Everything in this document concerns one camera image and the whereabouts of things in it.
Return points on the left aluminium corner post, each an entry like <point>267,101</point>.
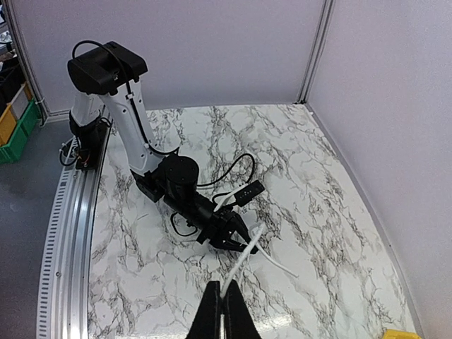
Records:
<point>316,50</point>

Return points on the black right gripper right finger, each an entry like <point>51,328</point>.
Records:
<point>238,322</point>

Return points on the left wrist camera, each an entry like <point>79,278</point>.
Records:
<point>242,195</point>

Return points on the aluminium front rail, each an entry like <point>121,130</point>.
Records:
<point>62,304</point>

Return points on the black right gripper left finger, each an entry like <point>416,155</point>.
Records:
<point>206,323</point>

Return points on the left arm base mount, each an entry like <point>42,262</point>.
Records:
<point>89,139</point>

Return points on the yellow three-compartment bin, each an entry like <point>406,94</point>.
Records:
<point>396,334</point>

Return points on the green storage bin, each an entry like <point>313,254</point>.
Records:
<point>13,150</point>

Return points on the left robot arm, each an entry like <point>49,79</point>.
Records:
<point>111,73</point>

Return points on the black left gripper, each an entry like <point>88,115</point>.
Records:
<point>215,227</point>

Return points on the yellow storage bin outside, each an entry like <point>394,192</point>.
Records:
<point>7,125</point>

